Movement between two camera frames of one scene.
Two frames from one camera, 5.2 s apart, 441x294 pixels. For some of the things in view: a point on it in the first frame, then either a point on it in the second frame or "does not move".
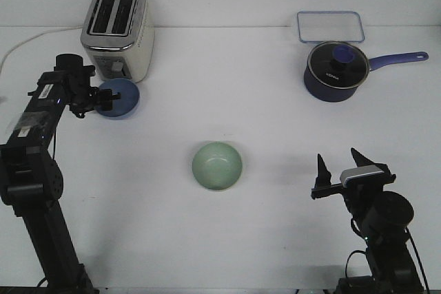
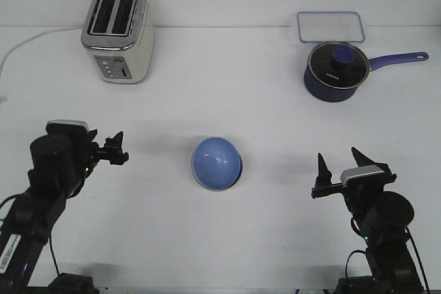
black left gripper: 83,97 -> 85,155
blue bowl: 129,97 -> 216,162
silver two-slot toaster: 118,33 does not move
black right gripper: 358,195 does not move
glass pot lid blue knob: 338,64 does not move
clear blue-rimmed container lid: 330,26 does not move
